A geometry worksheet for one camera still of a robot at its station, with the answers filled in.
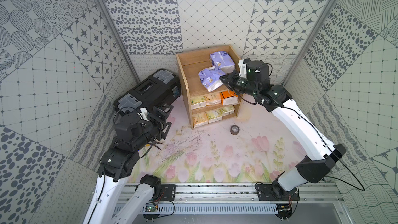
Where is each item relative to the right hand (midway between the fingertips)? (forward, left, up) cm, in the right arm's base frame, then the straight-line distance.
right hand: (218, 80), depth 67 cm
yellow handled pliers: (-12, +37, -40) cm, 56 cm away
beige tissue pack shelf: (+6, +1, -20) cm, 20 cm away
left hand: (-14, +19, -3) cm, 24 cm away
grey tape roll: (-2, -12, -40) cm, 42 cm away
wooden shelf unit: (+22, +15, -8) cm, 28 cm away
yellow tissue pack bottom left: (+2, +10, -35) cm, 36 cm away
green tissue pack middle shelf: (+2, +10, -19) cm, 22 cm away
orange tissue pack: (+5, -7, -17) cm, 19 cm away
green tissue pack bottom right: (+8, -8, -34) cm, 36 cm away
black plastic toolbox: (+17, +35, -22) cm, 45 cm away
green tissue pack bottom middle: (+4, +1, -34) cm, 34 cm away
